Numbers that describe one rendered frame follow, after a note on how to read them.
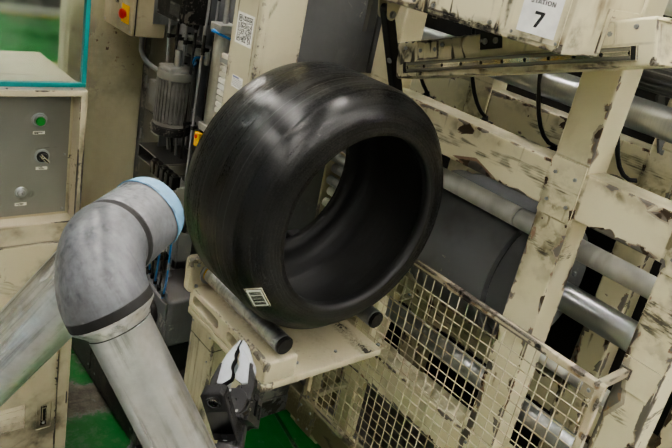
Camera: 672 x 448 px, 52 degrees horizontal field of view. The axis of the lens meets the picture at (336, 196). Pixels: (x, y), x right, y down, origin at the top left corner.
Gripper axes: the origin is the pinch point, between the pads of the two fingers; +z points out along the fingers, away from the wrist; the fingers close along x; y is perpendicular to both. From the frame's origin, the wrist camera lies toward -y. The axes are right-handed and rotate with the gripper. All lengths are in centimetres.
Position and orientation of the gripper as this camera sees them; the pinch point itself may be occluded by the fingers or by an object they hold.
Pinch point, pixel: (239, 345)
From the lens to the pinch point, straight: 136.6
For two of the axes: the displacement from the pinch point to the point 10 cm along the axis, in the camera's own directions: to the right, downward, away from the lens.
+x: 9.6, -0.6, -2.6
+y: 2.5, 5.5, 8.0
